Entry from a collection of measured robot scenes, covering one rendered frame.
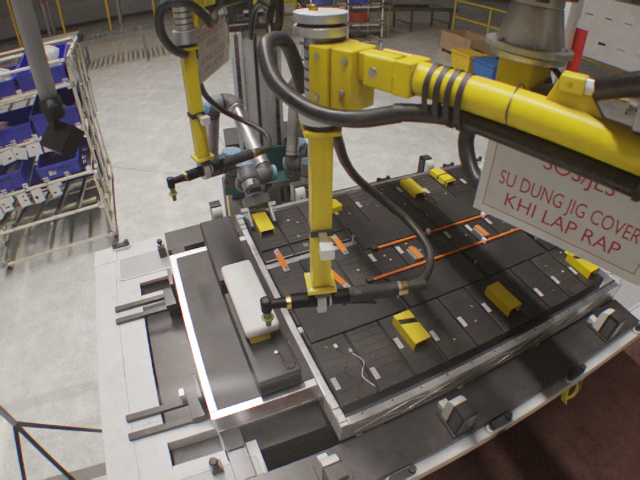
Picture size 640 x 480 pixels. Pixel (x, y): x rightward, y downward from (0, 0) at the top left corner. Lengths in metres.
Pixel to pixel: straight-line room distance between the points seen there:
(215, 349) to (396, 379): 0.67
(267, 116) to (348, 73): 2.40
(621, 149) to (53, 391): 3.07
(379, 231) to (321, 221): 1.04
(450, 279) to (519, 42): 1.27
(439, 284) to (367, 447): 0.75
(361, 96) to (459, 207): 1.57
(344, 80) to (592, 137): 0.43
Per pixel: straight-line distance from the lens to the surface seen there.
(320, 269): 1.11
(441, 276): 1.84
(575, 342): 2.02
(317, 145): 0.91
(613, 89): 0.61
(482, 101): 0.66
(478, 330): 1.69
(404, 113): 0.72
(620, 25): 9.37
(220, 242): 1.85
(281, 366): 1.37
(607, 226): 0.74
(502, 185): 0.76
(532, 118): 0.64
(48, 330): 3.48
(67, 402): 2.98
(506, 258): 2.05
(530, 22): 0.76
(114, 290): 2.19
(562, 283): 2.06
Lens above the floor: 2.24
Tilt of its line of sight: 39 degrees down
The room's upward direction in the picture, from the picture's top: straight up
